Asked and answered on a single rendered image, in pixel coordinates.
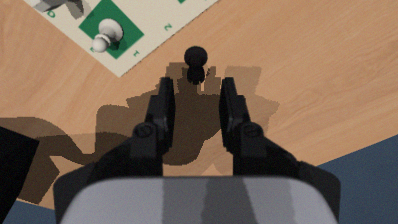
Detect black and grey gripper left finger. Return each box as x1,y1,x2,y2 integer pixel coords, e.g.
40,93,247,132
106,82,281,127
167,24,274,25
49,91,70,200
53,77,176,224

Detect green and cream chessboard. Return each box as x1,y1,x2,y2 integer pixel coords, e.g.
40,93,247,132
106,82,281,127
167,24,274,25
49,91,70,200
24,0,218,77

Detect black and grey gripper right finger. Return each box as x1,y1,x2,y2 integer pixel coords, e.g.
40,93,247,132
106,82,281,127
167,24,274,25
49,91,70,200
219,77,341,224

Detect white chess pawn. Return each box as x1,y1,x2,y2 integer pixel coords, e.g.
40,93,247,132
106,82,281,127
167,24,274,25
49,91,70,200
92,18,123,53

